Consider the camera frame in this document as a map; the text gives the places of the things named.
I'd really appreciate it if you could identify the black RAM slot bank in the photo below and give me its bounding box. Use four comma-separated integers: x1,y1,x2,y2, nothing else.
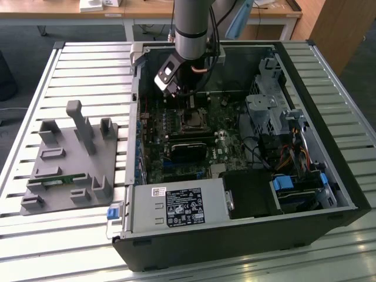
163,92,212,109

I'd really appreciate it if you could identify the wooden cabinet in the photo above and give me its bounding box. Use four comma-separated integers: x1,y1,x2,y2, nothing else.
293,0,376,78

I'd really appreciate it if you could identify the thin cable with metal plug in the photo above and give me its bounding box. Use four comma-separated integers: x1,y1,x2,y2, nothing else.
167,17,176,41

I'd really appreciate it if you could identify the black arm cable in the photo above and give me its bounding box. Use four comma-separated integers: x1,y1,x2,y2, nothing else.
207,0,220,89

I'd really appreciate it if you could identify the silver metal support bracket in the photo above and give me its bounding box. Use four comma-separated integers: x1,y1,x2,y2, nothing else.
283,108,313,139

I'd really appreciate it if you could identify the wooden desk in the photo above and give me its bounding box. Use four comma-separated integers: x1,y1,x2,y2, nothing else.
0,0,303,42

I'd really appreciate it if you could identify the grey power supply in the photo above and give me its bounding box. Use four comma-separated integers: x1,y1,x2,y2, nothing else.
129,177,230,233

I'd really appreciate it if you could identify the black flat tray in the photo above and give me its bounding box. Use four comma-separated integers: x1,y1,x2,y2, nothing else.
285,0,303,13

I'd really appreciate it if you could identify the black graphics card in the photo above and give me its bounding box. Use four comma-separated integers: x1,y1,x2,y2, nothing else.
169,142,209,163

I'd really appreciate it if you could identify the blue case latch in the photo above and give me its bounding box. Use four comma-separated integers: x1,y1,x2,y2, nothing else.
107,205,124,221

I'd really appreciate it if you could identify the metal socket cover frame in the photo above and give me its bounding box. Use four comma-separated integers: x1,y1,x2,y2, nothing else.
180,108,213,132

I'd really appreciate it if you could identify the yellow and red wire bundle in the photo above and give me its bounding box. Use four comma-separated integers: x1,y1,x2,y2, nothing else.
276,126,313,172

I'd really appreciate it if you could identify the black disk drive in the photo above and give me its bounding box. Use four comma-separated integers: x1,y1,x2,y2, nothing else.
276,187,321,210

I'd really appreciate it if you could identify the black RAM stick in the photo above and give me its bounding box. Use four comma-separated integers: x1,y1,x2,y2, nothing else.
166,132,214,139

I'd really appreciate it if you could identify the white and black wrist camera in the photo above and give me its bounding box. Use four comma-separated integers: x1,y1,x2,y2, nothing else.
155,53,183,97

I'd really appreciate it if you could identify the green motherboard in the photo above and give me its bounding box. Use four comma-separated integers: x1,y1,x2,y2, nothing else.
139,93,250,184

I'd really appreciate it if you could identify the grey parts rack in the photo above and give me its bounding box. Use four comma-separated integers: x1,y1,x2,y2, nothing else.
19,99,120,217

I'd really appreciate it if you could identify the blue disk carrier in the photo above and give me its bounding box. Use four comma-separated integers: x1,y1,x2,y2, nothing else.
271,173,294,193

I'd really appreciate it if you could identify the green RAM stick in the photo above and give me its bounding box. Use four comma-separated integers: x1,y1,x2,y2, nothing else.
41,173,88,187

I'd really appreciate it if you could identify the black wire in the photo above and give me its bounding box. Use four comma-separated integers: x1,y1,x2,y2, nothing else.
240,135,273,172

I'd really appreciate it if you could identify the silver metal drive cage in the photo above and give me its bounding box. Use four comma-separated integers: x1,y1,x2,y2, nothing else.
245,57,294,136

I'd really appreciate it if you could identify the black open PC case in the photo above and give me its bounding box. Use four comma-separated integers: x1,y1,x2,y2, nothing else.
111,39,371,273

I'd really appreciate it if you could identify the silver chipset heat sink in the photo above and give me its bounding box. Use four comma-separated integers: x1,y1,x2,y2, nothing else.
210,163,229,179

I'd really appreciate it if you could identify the black plastic shroud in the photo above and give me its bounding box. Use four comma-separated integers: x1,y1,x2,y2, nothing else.
221,169,283,220

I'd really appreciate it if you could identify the black rating label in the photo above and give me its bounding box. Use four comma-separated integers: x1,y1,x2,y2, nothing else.
165,187,207,229

